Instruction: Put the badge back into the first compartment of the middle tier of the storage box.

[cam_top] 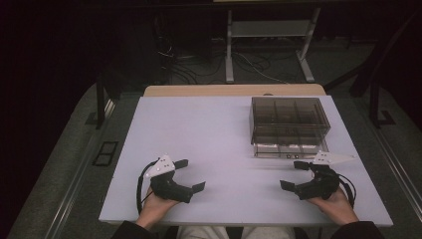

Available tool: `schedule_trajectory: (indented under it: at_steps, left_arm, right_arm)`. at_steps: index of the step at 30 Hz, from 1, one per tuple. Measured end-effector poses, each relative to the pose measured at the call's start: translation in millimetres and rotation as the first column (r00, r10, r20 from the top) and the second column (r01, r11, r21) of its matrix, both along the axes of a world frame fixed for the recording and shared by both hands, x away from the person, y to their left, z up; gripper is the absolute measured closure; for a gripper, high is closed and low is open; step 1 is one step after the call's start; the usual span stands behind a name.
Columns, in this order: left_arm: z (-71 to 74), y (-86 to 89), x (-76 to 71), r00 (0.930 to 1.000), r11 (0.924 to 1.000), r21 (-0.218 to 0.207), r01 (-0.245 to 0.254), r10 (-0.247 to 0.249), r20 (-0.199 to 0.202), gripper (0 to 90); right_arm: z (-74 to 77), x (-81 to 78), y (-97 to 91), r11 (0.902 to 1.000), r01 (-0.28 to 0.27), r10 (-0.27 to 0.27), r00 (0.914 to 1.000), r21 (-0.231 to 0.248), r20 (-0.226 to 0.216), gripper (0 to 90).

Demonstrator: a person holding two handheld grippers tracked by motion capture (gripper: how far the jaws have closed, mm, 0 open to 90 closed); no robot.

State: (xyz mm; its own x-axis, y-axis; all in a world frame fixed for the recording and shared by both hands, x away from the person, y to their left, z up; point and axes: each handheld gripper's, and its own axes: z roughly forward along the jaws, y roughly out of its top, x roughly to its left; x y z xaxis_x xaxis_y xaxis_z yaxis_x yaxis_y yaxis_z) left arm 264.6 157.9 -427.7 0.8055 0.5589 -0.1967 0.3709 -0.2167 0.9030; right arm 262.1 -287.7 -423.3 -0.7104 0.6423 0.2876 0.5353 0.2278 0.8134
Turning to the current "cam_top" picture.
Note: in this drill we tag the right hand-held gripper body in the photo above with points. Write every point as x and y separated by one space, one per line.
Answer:
323 184

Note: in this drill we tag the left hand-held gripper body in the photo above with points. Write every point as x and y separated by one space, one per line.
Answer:
167 187

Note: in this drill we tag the smoky transparent drawer box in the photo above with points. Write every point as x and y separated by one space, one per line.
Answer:
288 122

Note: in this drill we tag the person's left hand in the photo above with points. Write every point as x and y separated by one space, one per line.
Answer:
154 209

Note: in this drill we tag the person's right hand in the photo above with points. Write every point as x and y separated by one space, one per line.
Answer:
336 207

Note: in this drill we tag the person's legs light trousers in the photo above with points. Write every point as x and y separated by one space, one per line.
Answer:
235 233

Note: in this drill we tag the wooden table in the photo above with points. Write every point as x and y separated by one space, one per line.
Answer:
232 90

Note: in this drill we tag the black metal stand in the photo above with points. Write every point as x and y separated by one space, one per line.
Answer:
375 103
100 103

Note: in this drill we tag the grey metal stand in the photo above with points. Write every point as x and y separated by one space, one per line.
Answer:
270 29

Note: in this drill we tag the black rectangular floor frame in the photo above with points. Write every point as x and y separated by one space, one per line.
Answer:
105 153

